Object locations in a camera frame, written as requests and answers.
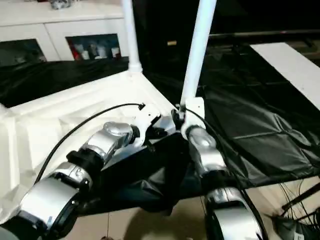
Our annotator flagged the white plastic table leg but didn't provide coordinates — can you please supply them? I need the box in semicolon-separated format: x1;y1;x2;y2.
120;0;144;75
179;0;218;108

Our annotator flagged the white plastic table top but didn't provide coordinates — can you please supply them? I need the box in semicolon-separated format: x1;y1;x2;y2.
0;70;183;226

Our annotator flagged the black work mat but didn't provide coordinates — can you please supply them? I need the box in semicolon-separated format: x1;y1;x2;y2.
0;42;320;217

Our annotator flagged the dark cabinet with yellow label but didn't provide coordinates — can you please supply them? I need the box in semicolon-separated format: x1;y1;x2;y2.
131;0;320;53

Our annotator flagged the small red bottle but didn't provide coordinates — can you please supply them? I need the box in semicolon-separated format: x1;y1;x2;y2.
72;44;82;60

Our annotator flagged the black horizontal bar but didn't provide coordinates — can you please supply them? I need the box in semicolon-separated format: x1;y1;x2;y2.
207;30;320;40

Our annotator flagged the white flat board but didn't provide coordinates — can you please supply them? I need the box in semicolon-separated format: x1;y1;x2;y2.
250;42;320;111

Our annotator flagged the black stand with white label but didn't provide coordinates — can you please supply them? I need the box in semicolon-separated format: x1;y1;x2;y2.
272;185;320;240

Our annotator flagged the small grey metal object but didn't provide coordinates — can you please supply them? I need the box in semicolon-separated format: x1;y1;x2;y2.
49;0;73;11

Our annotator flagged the white cabinet with glass doors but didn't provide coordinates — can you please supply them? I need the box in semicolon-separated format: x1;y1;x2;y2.
0;0;132;63

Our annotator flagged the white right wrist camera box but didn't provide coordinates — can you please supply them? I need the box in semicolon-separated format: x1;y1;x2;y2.
179;98;207;142

